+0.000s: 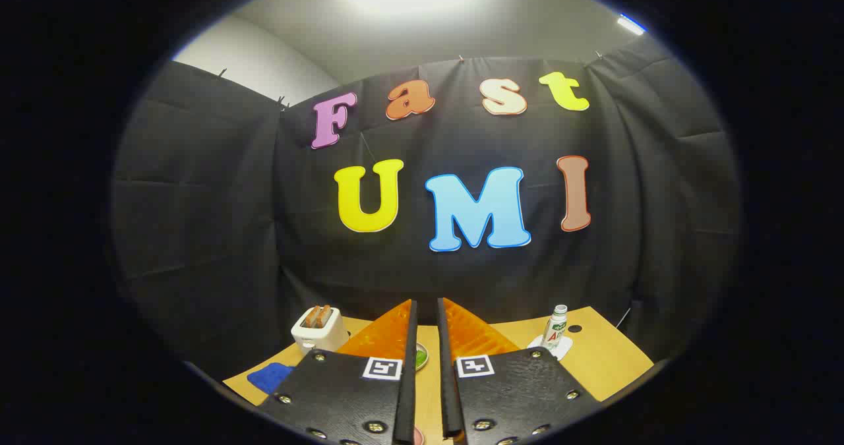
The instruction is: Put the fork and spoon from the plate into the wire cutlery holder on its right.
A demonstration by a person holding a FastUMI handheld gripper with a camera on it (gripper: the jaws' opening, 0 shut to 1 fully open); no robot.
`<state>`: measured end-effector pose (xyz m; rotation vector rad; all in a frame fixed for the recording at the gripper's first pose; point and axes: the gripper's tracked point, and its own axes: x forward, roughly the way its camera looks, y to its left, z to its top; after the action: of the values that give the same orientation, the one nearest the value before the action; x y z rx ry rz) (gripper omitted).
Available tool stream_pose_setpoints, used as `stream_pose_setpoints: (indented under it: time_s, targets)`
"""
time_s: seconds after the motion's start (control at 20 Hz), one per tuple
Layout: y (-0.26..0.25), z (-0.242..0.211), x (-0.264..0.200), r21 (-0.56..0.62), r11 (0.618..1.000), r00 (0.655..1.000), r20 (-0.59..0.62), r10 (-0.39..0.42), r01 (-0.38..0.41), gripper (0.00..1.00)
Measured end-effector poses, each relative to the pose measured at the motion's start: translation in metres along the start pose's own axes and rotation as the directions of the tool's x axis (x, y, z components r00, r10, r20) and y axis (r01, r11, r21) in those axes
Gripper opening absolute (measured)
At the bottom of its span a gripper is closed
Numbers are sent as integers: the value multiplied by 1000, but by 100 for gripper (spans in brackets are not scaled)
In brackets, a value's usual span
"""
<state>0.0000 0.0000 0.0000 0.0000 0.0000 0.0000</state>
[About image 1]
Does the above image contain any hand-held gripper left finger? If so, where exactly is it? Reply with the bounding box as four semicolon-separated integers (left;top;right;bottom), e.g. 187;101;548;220
257;299;419;445

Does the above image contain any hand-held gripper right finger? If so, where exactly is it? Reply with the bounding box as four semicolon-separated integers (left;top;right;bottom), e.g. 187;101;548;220
437;297;597;445

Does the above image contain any white toaster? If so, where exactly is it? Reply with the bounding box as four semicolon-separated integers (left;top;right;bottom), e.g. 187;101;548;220
291;305;350;355

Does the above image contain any white bottle with green label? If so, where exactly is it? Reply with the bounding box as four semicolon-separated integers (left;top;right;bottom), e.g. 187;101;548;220
542;304;568;350

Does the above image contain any white square coaster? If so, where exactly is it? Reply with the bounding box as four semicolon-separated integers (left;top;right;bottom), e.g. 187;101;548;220
526;335;573;360

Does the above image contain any blue folded cloth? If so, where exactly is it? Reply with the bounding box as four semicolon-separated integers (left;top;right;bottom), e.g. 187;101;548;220
247;363;294;395

